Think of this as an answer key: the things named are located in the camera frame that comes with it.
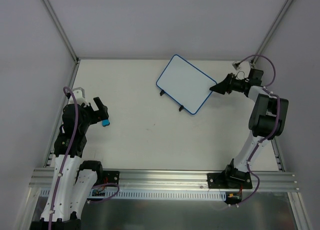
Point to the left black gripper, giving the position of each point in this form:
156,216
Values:
96,110

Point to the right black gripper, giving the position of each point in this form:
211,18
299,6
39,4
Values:
230,82

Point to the blue heart-shaped eraser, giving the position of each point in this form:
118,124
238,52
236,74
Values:
105,123

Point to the blue-framed whiteboard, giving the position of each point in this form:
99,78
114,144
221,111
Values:
185,83

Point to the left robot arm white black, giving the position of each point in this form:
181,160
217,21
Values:
73,177

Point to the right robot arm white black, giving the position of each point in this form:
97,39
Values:
238,167

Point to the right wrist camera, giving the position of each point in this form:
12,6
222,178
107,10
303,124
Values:
236,66

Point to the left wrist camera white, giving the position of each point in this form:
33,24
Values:
79,94

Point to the wire whiteboard stand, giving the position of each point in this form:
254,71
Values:
181,107

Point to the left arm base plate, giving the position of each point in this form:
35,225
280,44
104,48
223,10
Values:
110,176

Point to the left side table rail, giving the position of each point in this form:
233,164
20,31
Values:
58,121

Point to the table rail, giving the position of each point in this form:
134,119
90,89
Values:
58,121
277,154

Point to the right side table rail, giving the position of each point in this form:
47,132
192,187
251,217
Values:
277,154

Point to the aluminium front rail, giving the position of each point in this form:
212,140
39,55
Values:
273,181

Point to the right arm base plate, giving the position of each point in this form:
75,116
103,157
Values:
221,181

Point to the white slotted cable duct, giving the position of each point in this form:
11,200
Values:
152,194

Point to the right aluminium frame post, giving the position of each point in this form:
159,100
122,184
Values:
272,14

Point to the aluminium frame post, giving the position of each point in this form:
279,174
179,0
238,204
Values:
272,14
54,18

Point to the left aluminium frame post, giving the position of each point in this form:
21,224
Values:
54,18

